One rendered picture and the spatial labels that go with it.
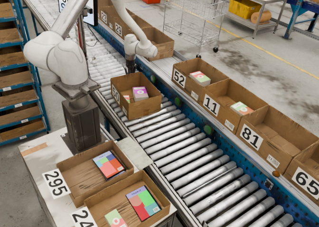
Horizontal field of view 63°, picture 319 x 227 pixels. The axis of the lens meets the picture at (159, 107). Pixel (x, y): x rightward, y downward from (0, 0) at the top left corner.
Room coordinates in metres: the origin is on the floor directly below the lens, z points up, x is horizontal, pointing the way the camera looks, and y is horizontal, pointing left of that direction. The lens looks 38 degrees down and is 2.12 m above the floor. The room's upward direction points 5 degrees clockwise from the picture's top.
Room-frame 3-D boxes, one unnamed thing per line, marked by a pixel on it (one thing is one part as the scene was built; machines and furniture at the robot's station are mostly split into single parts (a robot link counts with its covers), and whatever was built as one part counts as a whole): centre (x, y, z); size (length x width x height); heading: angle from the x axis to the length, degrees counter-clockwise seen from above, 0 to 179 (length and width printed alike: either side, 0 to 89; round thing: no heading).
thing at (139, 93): (1.84, 0.18, 0.79); 0.16 x 0.11 x 0.07; 17
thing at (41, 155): (0.99, 0.39, 0.74); 1.00 x 0.58 x 0.03; 42
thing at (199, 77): (1.97, -0.33, 0.92); 0.16 x 0.11 x 0.07; 34
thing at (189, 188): (1.07, -0.36, 0.72); 0.52 x 0.05 x 0.05; 126
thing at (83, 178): (0.99, 0.35, 0.80); 0.38 x 0.28 x 0.10; 130
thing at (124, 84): (1.78, 0.22, 0.83); 0.39 x 0.29 x 0.17; 32
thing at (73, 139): (1.29, 0.51, 0.91); 0.26 x 0.26 x 0.33; 42
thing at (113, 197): (0.77, 0.12, 0.80); 0.38 x 0.28 x 0.10; 130
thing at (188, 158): (1.23, -0.24, 0.72); 0.52 x 0.05 x 0.05; 126
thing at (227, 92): (1.58, -0.55, 0.96); 0.39 x 0.29 x 0.17; 36
